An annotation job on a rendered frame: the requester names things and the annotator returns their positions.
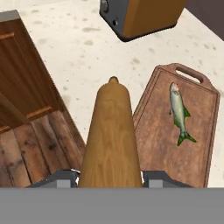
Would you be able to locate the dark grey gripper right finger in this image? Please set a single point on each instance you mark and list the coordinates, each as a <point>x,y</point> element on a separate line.
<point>157,179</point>

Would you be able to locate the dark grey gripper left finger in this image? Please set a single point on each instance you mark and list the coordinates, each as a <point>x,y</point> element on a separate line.
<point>62,180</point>

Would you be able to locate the wooden rolling pin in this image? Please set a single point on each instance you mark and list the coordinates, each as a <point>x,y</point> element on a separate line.
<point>111,140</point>

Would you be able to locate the brown wooden cutting board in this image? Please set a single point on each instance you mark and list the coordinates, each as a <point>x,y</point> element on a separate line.
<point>172,128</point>

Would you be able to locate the silver green fish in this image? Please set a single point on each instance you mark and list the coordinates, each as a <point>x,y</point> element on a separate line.
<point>179,112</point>

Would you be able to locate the orange and grey toaster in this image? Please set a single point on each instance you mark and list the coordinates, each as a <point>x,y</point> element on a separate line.
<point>140,17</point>

